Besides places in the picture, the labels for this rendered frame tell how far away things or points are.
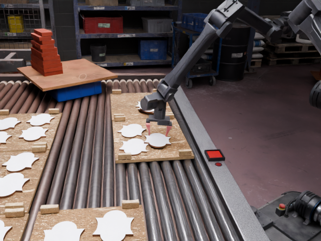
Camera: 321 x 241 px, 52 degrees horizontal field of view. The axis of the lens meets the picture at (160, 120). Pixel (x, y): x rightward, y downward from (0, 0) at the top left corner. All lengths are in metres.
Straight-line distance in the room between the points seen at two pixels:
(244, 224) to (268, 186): 1.87
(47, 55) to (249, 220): 1.57
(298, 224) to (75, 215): 1.53
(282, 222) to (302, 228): 0.12
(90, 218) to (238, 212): 0.51
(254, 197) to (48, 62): 1.90
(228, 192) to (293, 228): 1.02
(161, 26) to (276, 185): 3.87
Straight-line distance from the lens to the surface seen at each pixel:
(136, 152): 1.46
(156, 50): 6.13
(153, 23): 6.01
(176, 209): 1.20
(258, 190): 2.97
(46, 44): 2.20
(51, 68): 2.23
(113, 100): 2.05
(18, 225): 1.18
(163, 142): 1.53
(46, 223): 1.16
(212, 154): 1.52
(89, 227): 1.11
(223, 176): 1.40
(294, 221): 2.33
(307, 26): 1.22
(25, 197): 1.28
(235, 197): 1.30
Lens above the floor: 1.69
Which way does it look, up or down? 25 degrees down
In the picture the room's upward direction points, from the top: 2 degrees clockwise
